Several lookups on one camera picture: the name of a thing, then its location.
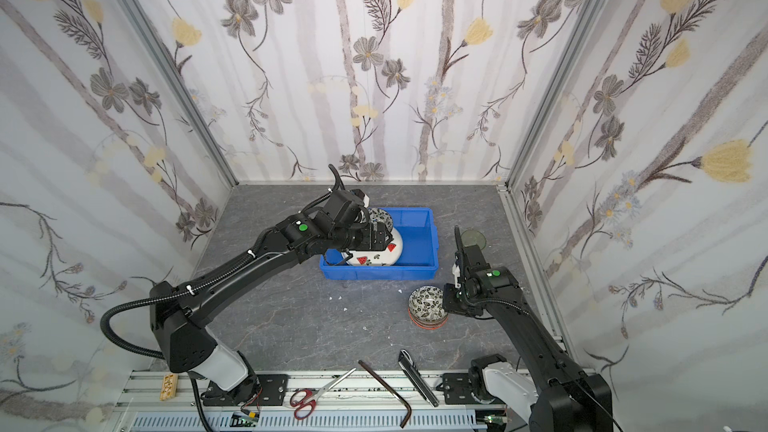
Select black speckled bowl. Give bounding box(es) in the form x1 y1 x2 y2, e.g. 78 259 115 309
408 286 447 321
369 208 394 232

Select white watermelon plate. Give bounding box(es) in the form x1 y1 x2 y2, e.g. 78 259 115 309
343 228 404 266

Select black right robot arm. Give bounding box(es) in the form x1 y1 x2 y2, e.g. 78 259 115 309
443 242 621 431

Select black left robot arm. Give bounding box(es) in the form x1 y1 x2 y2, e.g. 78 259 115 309
100 189 393 392

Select blue plastic bin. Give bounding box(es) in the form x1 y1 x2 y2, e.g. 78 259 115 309
319 207 439 281

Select green glass cup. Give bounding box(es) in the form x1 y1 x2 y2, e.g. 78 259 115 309
461 229 487 250

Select red rimmed bowl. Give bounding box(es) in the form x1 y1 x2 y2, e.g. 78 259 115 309
408 312 448 330

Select dark bent metal bar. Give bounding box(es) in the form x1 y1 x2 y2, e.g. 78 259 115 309
357 360 413 429

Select small wooden block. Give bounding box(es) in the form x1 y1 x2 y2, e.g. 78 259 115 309
159 373 179 402

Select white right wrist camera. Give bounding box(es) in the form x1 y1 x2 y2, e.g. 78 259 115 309
451 262 463 289

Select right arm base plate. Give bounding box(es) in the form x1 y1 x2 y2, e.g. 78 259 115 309
435 371 529 405

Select white slotted cable duct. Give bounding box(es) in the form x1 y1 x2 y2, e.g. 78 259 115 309
121 410 487 431

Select aluminium front rail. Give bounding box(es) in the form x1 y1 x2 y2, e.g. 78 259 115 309
115 368 511 413

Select red handled scissors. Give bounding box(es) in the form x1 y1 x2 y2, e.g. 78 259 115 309
289 367 357 421

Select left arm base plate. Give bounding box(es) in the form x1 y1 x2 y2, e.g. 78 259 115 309
201 373 290 407

